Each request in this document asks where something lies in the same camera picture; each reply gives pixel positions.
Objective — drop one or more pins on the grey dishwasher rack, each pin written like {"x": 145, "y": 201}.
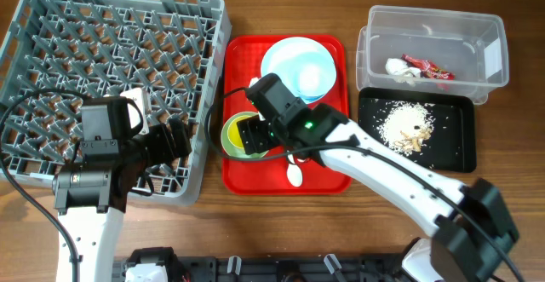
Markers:
{"x": 173, "y": 50}

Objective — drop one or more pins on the green saucer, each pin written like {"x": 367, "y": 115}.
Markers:
{"x": 233, "y": 151}

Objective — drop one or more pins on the light blue bowl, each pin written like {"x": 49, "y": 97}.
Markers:
{"x": 310, "y": 75}

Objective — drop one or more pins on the yellow cup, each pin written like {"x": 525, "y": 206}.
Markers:
{"x": 233, "y": 134}

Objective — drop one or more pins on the clear plastic bin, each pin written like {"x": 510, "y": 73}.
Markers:
{"x": 473, "y": 47}

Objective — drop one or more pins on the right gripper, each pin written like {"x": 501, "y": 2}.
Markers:
{"x": 252, "y": 137}

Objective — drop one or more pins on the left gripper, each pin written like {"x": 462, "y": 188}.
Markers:
{"x": 166, "y": 151}

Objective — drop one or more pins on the light blue plate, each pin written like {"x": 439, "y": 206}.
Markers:
{"x": 274, "y": 59}

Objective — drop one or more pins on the white napkin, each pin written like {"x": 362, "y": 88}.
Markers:
{"x": 402, "y": 71}

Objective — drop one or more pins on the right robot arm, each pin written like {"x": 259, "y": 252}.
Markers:
{"x": 469, "y": 229}

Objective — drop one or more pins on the rice and food scraps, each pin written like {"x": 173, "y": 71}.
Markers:
{"x": 407, "y": 127}

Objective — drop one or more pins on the red snack wrapper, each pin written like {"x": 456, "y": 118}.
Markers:
{"x": 429, "y": 69}

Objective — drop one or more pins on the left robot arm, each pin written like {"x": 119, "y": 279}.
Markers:
{"x": 90, "y": 196}

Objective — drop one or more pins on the black waste tray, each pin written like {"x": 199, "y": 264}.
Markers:
{"x": 452, "y": 145}

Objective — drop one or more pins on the white plastic spoon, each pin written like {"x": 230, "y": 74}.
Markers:
{"x": 294, "y": 173}

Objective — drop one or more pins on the red serving tray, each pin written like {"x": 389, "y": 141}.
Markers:
{"x": 242, "y": 63}

